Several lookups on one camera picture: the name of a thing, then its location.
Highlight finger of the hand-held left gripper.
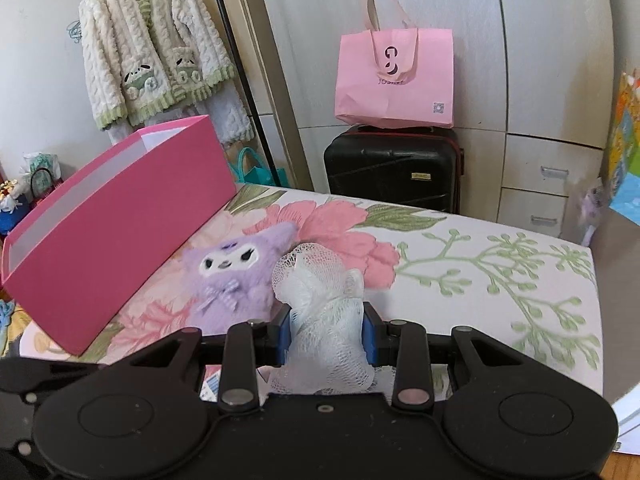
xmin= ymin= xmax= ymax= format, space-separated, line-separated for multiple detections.
xmin=0 ymin=357 xmax=103 ymax=395

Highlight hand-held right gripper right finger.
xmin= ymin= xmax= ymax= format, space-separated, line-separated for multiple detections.
xmin=361 ymin=301 xmax=526 ymax=408

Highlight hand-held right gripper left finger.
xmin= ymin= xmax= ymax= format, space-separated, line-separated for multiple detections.
xmin=127 ymin=304 xmax=293 ymax=413

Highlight white mesh bath puff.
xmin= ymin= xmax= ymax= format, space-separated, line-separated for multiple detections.
xmin=267 ymin=242 xmax=396 ymax=396

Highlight pink cardboard box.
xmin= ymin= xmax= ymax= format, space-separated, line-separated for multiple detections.
xmin=0 ymin=115 xmax=238 ymax=357

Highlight blue yellow patterned cloth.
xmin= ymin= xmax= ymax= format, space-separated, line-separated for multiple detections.
xmin=0 ymin=300 xmax=31 ymax=356

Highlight purple plush toy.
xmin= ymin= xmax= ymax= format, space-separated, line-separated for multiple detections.
xmin=180 ymin=222 xmax=298 ymax=336

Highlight floral bed sheet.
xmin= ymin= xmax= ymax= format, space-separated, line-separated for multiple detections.
xmin=0 ymin=184 xmax=606 ymax=401

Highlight teal paper bag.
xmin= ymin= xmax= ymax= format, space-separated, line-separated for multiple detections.
xmin=227 ymin=146 xmax=291 ymax=187

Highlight blue bag with flowers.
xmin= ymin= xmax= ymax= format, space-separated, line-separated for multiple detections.
xmin=0 ymin=177 xmax=31 ymax=236

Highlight black suitcase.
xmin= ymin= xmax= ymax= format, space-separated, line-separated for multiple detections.
xmin=322 ymin=126 xmax=463 ymax=215

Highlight white green wrapped bouquet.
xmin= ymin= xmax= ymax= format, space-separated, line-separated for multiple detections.
xmin=19 ymin=151 xmax=63 ymax=181

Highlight white fleece pants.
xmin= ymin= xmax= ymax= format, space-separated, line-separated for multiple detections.
xmin=107 ymin=82 xmax=256 ymax=147

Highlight pink paper shopping bag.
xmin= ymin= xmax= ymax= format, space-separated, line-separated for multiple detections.
xmin=334 ymin=0 xmax=456 ymax=130

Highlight small purple plush charm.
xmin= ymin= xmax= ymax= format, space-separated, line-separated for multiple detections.
xmin=577 ymin=180 xmax=608 ymax=246

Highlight black clothes rack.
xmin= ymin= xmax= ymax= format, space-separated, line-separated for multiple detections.
xmin=107 ymin=0 xmax=283 ymax=188

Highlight beige wooden wardrobe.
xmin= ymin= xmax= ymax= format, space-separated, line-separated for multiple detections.
xmin=232 ymin=0 xmax=618 ymax=246

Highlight colourful gift bag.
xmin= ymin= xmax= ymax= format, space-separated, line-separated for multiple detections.
xmin=602 ymin=71 xmax=640 ymax=218

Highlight white green fleece cardigan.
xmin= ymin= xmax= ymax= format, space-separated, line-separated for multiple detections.
xmin=79 ymin=0 xmax=238 ymax=132

